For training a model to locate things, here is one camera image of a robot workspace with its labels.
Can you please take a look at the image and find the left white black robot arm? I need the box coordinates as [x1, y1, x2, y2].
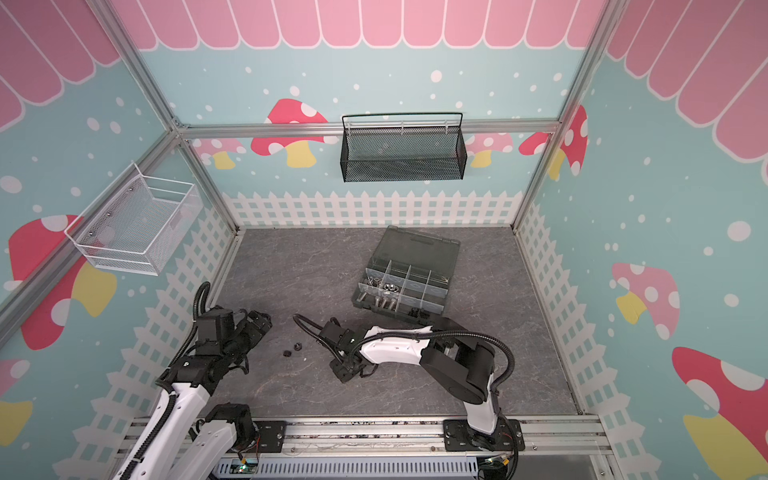
[114, 281, 272, 479]

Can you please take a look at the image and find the grey plastic organizer box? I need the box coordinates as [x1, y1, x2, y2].
[351, 225, 461, 326]

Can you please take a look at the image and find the black mesh wall basket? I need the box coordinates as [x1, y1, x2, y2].
[340, 112, 468, 182]

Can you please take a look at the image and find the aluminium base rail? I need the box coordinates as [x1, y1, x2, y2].
[113, 415, 613, 460]

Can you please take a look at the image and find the white wire wall basket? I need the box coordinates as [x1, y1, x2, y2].
[64, 164, 203, 276]

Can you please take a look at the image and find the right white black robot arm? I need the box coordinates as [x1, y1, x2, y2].
[292, 314, 516, 451]

